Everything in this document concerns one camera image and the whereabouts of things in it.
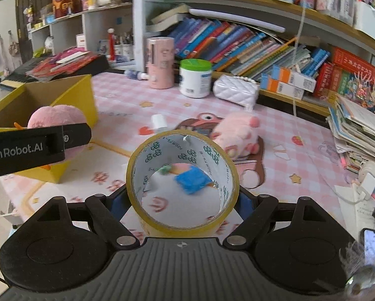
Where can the red white slim figure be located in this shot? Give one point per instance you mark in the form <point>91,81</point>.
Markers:
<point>112,45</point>

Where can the blue flat object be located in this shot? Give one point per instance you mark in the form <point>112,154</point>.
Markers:
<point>192,181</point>

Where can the yellow cardboard box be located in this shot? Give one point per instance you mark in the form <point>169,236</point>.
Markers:
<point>79,106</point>

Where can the smartphone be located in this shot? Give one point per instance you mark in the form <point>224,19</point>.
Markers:
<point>374,247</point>

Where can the white plush toy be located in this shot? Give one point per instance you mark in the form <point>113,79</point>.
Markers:
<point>49,43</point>

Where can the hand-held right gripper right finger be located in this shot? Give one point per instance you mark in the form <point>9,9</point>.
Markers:
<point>242,202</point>

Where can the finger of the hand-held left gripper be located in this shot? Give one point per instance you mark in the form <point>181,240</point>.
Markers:
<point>77,136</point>

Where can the small clear bottle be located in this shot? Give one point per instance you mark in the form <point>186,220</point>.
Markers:
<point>136,75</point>

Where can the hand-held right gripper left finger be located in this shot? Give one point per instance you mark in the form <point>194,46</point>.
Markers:
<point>117,207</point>

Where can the white quilted purse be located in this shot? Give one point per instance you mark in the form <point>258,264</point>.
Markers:
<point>236,89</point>

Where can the row of leaning books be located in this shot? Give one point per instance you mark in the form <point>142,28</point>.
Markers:
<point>237,47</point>

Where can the pink cylindrical humidifier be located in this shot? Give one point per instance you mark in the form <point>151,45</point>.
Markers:
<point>159,69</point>

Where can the sparkly ornament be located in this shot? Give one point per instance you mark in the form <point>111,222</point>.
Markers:
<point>368,92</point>

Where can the white jar green lid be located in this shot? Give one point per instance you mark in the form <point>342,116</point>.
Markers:
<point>195,81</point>

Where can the pile of red packets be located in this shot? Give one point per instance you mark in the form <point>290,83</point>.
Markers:
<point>65,61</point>

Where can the thick flat books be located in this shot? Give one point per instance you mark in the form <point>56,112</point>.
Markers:
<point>168,18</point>

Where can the white rolled paper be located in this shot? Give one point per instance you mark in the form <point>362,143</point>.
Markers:
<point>237,20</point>

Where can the white charger block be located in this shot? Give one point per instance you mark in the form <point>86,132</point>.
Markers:
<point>158,121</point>

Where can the red white small box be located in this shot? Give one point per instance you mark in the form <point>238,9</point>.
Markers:
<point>81,41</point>

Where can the pink pig plush toy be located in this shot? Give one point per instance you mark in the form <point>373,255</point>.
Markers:
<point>237,131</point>

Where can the orange white box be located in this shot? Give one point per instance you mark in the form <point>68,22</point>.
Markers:
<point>281,89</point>
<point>292,76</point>

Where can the stack of paper booklets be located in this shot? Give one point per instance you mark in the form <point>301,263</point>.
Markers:
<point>357,128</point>

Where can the set of red books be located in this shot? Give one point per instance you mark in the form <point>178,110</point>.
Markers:
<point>347,65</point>

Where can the round pink plush toy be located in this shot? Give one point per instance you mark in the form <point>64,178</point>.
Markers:
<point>55,116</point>

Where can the white pen organizer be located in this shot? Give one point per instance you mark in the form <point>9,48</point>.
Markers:
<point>366,18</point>

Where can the white low shelf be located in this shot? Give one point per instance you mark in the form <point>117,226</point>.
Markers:
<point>93,25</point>

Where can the wooden bookshelf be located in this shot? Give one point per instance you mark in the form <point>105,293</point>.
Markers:
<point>262,9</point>

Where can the yellow tape roll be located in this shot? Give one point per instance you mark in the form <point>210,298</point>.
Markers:
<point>206,156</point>

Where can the white pen cup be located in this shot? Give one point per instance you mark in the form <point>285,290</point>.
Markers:
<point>128,51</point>

